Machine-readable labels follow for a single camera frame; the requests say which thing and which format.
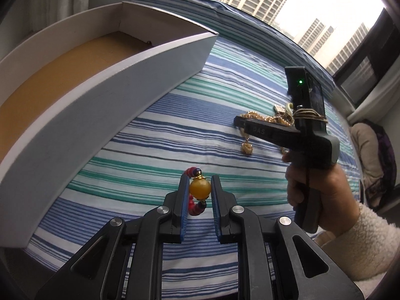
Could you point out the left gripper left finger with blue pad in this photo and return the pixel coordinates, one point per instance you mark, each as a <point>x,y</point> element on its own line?
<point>164,224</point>

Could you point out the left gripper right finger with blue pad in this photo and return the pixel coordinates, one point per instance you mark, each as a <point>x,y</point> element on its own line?
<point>236,224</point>

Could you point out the right white fleece sleeve forearm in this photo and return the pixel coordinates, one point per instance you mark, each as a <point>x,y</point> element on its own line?
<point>366,251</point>

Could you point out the person's right hand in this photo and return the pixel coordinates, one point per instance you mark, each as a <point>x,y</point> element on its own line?
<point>340,211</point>

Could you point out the beige cushion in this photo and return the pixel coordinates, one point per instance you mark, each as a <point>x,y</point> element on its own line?
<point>378,163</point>

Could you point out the striped blue green bedsheet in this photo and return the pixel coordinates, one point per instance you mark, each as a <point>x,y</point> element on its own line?
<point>192,125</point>

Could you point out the white curtain right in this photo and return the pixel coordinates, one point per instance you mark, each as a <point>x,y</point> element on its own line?
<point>381,99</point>

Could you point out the white cardboard box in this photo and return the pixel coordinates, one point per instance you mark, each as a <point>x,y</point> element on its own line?
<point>71,87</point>

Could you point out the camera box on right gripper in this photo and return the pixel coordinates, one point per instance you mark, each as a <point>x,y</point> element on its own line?
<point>305,93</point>

